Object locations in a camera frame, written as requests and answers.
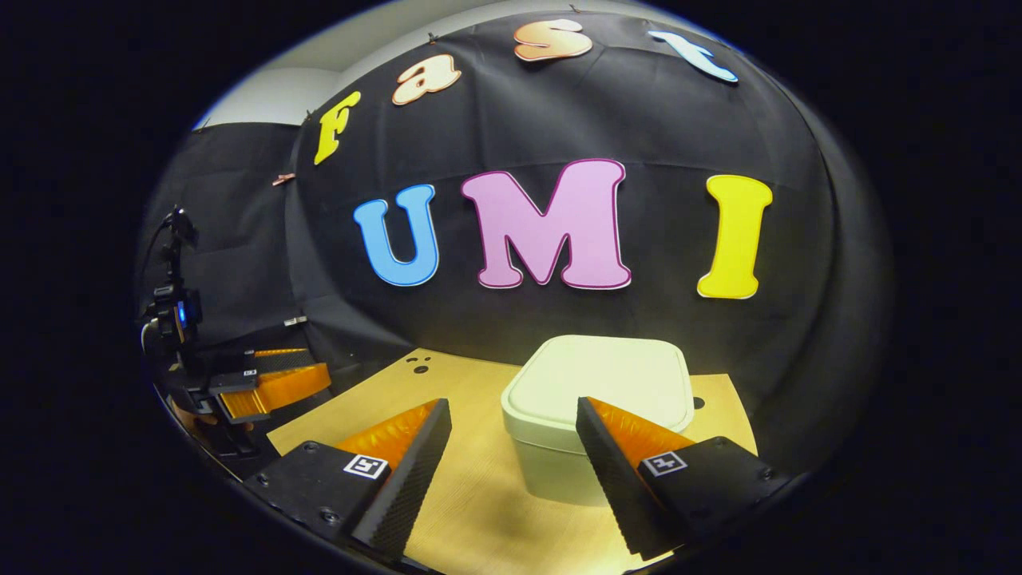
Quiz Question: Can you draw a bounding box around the green desktop garbage bin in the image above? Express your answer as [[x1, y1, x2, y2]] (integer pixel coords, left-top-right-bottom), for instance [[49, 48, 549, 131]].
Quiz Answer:
[[501, 335, 695, 507]]

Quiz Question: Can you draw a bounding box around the black backdrop cloth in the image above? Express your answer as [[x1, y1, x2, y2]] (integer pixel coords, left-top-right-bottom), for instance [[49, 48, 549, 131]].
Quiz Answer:
[[136, 12, 893, 472]]

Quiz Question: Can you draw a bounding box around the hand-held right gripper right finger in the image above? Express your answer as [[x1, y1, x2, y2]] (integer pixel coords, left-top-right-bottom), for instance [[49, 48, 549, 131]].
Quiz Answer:
[[575, 396, 791, 560]]

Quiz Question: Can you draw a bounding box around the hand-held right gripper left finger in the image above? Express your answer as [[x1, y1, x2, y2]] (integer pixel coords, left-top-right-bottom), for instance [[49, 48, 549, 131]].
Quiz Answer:
[[244, 398, 453, 560]]

